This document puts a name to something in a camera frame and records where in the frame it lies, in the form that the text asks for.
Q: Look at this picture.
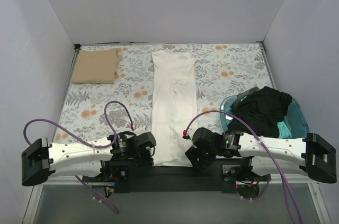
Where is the white printed t-shirt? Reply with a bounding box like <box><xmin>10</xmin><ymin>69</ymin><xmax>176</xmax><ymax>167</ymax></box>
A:
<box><xmin>151</xmin><ymin>50</ymin><xmax>197</xmax><ymax>167</ymax></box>

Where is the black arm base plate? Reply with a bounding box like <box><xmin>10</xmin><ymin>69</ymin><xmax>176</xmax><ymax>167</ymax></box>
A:
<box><xmin>87</xmin><ymin>158</ymin><xmax>272</xmax><ymax>198</ymax></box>

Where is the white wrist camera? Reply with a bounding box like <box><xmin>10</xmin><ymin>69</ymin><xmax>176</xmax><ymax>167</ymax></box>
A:
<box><xmin>133</xmin><ymin>127</ymin><xmax>147</xmax><ymax>136</ymax></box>
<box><xmin>182</xmin><ymin>128</ymin><xmax>195</xmax><ymax>142</ymax></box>

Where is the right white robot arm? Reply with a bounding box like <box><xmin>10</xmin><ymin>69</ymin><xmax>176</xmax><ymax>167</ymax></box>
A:
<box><xmin>183</xmin><ymin>128</ymin><xmax>337</xmax><ymax>184</ymax></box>

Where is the teal plastic basket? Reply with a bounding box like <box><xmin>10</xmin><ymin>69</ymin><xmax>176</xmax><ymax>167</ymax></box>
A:
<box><xmin>220</xmin><ymin>87</ymin><xmax>309</xmax><ymax>139</ymax></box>

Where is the folded tan t-shirt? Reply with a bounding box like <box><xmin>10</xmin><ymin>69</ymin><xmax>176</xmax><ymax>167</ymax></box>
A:
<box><xmin>71</xmin><ymin>49</ymin><xmax>122</xmax><ymax>84</ymax></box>

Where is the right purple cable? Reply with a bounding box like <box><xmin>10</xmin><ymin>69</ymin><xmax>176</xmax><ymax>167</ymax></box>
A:
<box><xmin>185</xmin><ymin>111</ymin><xmax>304</xmax><ymax>224</ymax></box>

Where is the aluminium frame rail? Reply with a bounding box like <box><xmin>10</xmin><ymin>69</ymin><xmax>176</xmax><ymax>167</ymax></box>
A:
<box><xmin>22</xmin><ymin>176</ymin><xmax>332</xmax><ymax>224</ymax></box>

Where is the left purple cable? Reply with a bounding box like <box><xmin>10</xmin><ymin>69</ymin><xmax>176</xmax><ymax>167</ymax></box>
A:
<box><xmin>23</xmin><ymin>101</ymin><xmax>136</xmax><ymax>214</ymax></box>

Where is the black t-shirt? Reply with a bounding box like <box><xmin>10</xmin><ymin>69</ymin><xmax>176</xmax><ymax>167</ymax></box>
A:
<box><xmin>231</xmin><ymin>86</ymin><xmax>292</xmax><ymax>138</ymax></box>

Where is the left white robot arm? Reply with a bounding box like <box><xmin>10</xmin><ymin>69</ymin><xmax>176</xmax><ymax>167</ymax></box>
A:
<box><xmin>21</xmin><ymin>131</ymin><xmax>156</xmax><ymax>187</ymax></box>

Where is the floral table cloth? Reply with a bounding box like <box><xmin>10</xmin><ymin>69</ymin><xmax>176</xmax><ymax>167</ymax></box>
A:
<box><xmin>53</xmin><ymin>44</ymin><xmax>271</xmax><ymax>144</ymax></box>

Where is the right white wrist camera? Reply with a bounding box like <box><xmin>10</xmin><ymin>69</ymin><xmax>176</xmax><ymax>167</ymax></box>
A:
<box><xmin>182</xmin><ymin>128</ymin><xmax>195</xmax><ymax>142</ymax></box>

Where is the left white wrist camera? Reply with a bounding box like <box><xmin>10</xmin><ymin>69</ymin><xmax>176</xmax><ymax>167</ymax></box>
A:
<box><xmin>133</xmin><ymin>127</ymin><xmax>147</xmax><ymax>136</ymax></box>

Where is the purple cable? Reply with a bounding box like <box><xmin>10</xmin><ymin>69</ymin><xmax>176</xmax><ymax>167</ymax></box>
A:
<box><xmin>185</xmin><ymin>111</ymin><xmax>304</xmax><ymax>224</ymax></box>
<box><xmin>23</xmin><ymin>101</ymin><xmax>136</xmax><ymax>214</ymax></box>

